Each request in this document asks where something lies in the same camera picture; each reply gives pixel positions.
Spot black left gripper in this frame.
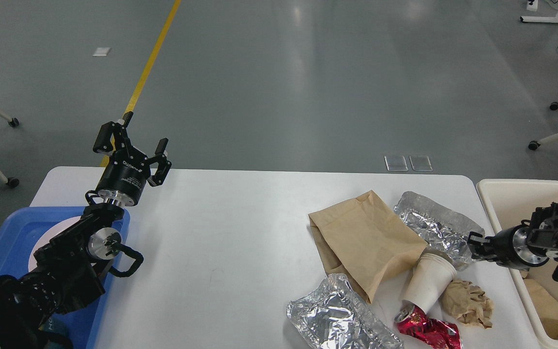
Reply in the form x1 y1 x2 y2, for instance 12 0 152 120
93 111 172 207

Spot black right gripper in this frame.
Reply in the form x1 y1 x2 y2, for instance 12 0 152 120
467 225 549 270

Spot aluminium foil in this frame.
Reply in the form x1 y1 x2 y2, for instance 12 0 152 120
286 273 404 349
394 191 485 271

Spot pink plate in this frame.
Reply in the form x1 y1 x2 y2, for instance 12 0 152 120
27 216 80 271

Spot brown paper bag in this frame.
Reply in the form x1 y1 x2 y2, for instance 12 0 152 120
308 190 427 303

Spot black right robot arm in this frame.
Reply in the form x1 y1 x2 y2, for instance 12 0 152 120
466 202 558 282

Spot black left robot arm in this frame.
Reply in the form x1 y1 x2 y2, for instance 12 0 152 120
0 111 172 349

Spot crushed white paper cup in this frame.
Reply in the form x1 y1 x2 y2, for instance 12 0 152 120
401 248 458 313

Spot crumpled brown paper ball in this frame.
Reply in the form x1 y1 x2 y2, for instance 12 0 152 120
440 280 494 329

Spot crushed red can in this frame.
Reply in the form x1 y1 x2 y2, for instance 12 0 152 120
394 303 463 349

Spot beige plastic bin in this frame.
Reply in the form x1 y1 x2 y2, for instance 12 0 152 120
477 179 558 349

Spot brown paper in bin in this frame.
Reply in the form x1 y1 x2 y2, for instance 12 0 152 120
523 272 558 339

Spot clear floor plates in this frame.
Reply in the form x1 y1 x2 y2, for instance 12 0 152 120
384 155 434 172

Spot blue plastic tray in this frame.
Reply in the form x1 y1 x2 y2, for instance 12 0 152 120
0 207 107 349

